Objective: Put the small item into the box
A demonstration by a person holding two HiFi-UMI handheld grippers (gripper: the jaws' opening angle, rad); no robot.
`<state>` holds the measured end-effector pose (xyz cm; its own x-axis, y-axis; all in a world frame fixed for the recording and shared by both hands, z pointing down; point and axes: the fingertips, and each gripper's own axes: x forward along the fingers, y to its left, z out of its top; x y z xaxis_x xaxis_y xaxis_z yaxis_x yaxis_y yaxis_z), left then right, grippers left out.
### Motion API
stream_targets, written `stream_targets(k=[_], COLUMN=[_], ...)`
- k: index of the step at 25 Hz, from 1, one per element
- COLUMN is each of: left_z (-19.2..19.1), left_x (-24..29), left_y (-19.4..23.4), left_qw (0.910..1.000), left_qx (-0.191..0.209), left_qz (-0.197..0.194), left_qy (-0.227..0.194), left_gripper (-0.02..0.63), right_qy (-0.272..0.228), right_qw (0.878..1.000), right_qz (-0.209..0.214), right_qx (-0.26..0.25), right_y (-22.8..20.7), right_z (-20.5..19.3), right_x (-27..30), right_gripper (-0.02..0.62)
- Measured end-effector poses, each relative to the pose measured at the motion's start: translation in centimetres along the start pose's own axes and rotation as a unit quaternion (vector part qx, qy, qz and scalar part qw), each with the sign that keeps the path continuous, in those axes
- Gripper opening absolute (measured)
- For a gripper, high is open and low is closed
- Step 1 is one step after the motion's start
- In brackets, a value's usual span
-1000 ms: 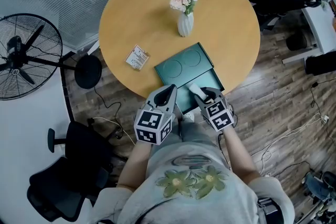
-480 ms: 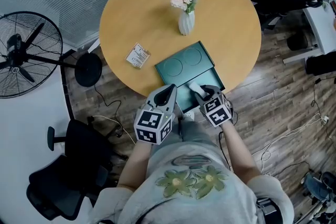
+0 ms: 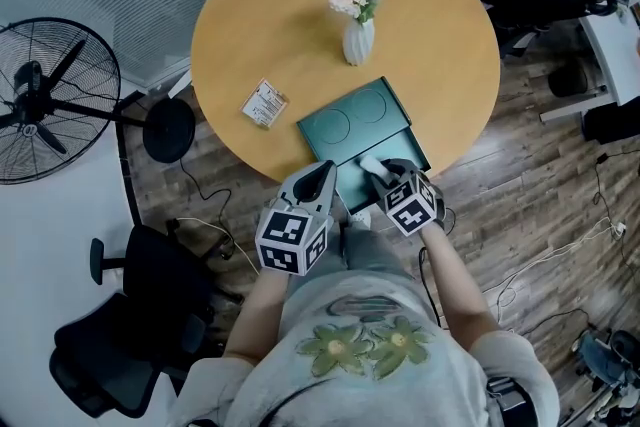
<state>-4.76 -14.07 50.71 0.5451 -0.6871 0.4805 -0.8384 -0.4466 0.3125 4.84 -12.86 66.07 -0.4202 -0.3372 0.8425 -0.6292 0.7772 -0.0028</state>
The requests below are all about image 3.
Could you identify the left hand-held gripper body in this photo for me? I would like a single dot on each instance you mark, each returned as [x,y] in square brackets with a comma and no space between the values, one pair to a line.
[287,235]

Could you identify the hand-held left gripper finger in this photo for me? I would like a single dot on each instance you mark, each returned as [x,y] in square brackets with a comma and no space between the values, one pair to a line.
[302,174]
[330,187]

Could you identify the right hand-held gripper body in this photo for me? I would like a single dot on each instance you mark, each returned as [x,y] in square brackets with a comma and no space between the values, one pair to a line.
[410,210]

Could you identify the small white item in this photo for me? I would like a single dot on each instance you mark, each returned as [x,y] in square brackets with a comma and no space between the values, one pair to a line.
[370,163]

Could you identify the green box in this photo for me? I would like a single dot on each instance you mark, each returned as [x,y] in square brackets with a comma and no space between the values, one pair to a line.
[350,130]

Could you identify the person's right forearm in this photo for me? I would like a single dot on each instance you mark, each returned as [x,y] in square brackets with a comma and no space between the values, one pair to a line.
[457,285]

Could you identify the person's left forearm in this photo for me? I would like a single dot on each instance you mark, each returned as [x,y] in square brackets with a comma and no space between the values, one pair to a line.
[260,315]

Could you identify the black box under desk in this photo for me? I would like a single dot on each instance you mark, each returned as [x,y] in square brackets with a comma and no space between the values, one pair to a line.
[612,122]

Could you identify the person's grey trouser leg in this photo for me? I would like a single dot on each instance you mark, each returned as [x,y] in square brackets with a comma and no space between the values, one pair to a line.
[367,250]

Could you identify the white ribbed vase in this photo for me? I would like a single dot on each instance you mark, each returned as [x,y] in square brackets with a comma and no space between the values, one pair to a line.
[358,42]

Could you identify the grey flower print shirt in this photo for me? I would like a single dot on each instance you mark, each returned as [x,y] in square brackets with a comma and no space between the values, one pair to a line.
[360,365]

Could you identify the black mesh office chair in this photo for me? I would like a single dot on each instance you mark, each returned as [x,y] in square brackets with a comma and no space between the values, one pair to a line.
[130,315]

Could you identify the black round bin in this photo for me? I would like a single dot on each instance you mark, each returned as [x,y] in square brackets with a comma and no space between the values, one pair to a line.
[568,81]

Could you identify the black waist pack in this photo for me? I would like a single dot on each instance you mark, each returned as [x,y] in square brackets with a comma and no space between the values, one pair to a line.
[507,400]

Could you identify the blue grey wheeled equipment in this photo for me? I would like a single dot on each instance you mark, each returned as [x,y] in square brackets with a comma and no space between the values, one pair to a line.
[607,357]

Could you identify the white desk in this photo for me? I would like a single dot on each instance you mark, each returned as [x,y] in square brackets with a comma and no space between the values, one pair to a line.
[607,40]

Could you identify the black standing fan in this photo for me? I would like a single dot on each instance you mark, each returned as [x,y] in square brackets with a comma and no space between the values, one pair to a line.
[50,105]

